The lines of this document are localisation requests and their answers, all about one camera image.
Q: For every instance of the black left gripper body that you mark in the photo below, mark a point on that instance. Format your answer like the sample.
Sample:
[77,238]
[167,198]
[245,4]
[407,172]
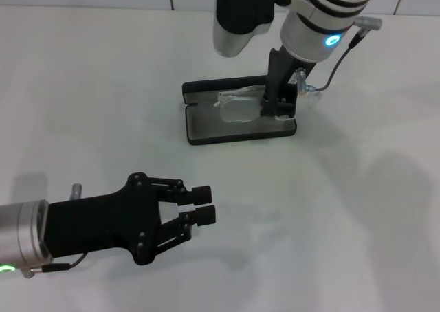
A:
[103,219]

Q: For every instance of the clear white glasses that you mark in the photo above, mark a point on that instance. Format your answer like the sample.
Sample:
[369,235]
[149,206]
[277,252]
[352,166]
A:
[237,112]

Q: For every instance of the silver metal plug fitting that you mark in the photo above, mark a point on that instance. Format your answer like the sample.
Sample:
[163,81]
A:
[303,81]
[76,191]

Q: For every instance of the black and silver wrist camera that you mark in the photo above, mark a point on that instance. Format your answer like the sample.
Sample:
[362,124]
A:
[240,13]

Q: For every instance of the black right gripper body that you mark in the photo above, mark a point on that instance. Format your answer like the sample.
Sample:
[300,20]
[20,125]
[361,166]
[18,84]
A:
[280,78]

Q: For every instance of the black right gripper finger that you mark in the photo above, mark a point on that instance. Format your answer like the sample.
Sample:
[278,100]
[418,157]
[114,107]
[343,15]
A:
[269,108]
[288,107]

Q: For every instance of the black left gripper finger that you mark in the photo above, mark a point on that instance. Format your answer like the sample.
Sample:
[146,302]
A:
[206,215]
[201,195]

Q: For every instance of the black glasses case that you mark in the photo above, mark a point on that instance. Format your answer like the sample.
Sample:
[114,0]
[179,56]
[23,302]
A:
[240,131]

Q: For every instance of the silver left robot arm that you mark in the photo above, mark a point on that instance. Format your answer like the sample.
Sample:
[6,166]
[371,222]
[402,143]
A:
[20,233]

